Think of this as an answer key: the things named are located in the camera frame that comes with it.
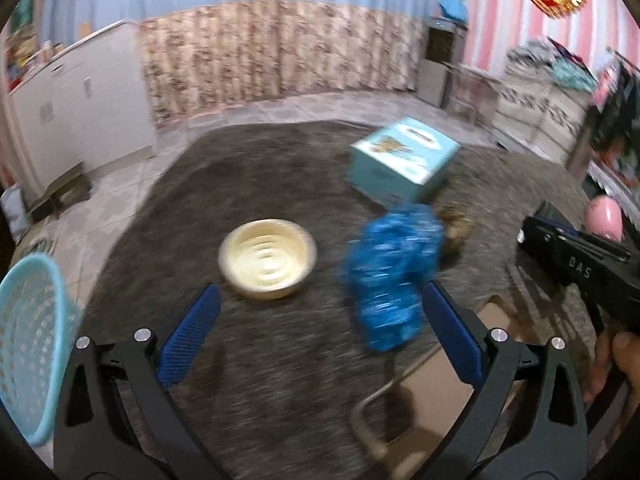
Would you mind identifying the green crumpled cloth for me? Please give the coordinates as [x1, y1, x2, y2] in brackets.
[20, 239, 57, 257]

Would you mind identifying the pink piggy bank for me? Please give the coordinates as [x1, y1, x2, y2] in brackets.
[585, 197, 626, 241]

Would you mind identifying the metal clothes rack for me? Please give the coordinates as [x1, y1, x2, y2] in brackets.
[607, 47, 640, 78]

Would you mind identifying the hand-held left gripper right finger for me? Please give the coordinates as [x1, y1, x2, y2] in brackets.
[422, 280, 588, 480]

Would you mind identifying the white cabinet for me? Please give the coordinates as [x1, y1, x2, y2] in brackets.
[0, 20, 156, 201]

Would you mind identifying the pile of small household items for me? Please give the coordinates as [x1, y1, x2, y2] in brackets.
[2, 27, 68, 91]

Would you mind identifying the blue plastic bag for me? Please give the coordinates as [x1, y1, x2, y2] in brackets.
[340, 205, 446, 353]

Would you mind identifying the patterned cloth covered appliance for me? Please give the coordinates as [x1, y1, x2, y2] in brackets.
[492, 52, 596, 161]

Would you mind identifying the brown rectangular tray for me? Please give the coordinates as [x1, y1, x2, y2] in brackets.
[350, 295, 526, 461]

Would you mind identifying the teal cardboard box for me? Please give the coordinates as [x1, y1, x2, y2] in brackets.
[348, 117, 461, 208]

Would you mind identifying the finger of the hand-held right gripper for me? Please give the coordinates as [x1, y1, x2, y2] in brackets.
[535, 200, 583, 233]

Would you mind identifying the pile of clothes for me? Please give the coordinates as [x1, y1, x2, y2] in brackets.
[507, 40, 598, 91]

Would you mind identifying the low stand with lace cloth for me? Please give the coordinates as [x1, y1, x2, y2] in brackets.
[587, 160, 640, 198]

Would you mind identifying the person's right hand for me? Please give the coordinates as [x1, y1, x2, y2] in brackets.
[582, 327, 640, 411]

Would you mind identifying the blue cloth cover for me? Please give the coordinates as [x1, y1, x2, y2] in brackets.
[437, 0, 471, 23]

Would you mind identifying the wall poster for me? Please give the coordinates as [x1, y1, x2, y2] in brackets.
[10, 0, 42, 36]

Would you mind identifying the grey water dispenser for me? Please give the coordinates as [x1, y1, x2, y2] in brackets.
[420, 17, 468, 108]

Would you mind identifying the small white stool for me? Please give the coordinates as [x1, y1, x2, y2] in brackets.
[447, 62, 501, 126]

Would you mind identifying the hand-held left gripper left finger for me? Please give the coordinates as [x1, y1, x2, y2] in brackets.
[52, 282, 226, 480]

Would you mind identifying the row of hanging clothes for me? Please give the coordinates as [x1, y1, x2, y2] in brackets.
[570, 60, 640, 186]

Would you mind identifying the small wooden stool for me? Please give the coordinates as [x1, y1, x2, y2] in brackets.
[30, 162, 93, 216]

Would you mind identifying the crumpled brown paper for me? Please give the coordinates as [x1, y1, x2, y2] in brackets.
[440, 205, 476, 256]

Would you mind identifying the light blue plastic basket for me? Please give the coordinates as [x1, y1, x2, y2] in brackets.
[0, 252, 83, 448]

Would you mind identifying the cream round bowl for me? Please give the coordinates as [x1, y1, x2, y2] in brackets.
[218, 219, 317, 302]

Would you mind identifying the blue floral curtain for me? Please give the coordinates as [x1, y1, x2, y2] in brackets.
[37, 0, 441, 128]

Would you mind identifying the white plastic bag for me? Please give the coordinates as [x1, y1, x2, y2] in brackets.
[0, 185, 31, 246]

